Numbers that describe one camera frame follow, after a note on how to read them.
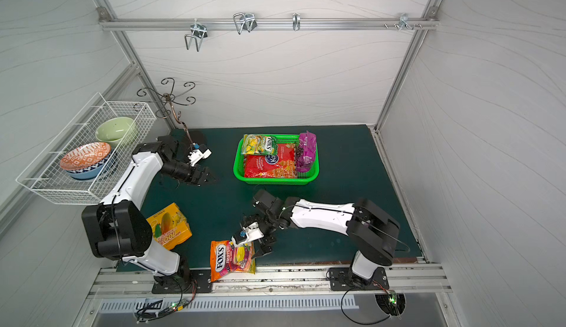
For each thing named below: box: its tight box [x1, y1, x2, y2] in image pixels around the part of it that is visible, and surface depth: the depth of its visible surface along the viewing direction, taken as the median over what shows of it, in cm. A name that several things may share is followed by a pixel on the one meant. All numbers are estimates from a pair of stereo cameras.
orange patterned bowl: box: [59, 142, 112, 171], surface depth 64 cm
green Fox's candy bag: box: [241, 134, 278, 156], surface depth 100 cm
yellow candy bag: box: [145, 202, 193, 252], surface depth 83 cm
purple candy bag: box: [294, 130, 317, 173], surface depth 99 cm
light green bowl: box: [95, 116, 135, 147], surface depth 73 cm
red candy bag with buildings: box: [243, 142, 298, 179], surface depth 97 cm
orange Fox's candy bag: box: [210, 240, 256, 283], surface depth 78 cm
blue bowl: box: [65, 150, 112, 179], surface depth 58 cm
